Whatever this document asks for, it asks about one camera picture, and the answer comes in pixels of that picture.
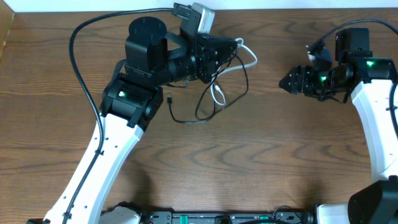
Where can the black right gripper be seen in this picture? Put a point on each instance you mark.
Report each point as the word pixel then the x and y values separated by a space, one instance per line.
pixel 301 81

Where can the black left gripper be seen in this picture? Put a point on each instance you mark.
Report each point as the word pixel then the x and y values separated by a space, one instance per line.
pixel 207 58

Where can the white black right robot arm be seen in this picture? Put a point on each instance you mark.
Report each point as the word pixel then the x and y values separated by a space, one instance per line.
pixel 371 83

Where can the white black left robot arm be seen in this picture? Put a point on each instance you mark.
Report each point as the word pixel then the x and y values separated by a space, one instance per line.
pixel 154 58

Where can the wooden side panel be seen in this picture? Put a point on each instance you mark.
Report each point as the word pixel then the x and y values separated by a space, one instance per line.
pixel 7 16

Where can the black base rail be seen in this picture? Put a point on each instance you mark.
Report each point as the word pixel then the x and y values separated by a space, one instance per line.
pixel 284 215

